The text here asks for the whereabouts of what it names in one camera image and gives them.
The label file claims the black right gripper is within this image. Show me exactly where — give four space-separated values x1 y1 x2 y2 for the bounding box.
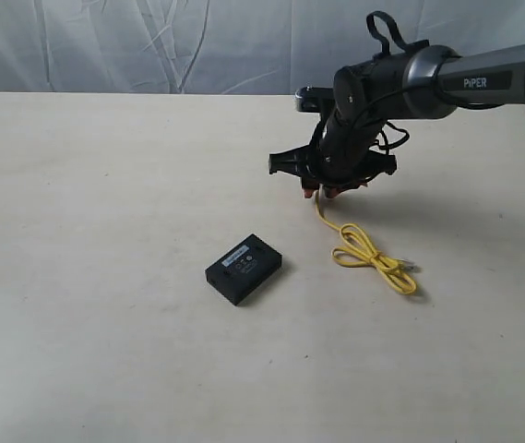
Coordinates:
268 144 397 198

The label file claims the small black electronic box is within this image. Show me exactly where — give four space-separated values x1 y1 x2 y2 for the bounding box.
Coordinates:
205 233 282 306

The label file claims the white backdrop curtain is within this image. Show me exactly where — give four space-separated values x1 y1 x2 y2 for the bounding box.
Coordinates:
0 0 525 94

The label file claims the yellow ethernet cable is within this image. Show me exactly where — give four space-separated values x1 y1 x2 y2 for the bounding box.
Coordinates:
313 188 421 295

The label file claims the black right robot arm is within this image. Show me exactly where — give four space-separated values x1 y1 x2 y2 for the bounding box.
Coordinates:
268 41 525 198

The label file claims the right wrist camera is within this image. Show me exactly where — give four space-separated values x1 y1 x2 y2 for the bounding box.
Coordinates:
294 86 335 114

